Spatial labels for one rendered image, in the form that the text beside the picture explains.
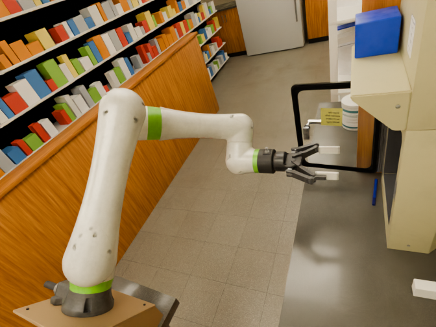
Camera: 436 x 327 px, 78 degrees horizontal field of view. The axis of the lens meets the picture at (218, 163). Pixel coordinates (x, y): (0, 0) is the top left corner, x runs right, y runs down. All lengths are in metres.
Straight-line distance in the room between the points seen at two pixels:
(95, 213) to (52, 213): 1.47
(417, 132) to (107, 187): 0.75
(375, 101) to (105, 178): 0.66
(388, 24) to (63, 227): 2.14
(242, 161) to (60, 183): 1.51
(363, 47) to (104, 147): 0.73
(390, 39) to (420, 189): 0.39
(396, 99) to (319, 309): 0.63
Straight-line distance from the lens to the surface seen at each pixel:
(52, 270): 2.31
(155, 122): 0.92
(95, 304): 0.96
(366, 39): 0.86
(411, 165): 0.82
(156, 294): 1.14
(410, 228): 1.00
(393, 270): 1.05
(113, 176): 0.74
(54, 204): 2.20
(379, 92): 0.70
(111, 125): 0.75
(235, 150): 1.01
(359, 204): 1.20
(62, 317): 0.98
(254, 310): 2.02
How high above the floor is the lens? 1.84
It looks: 36 degrees down
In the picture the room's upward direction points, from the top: 20 degrees counter-clockwise
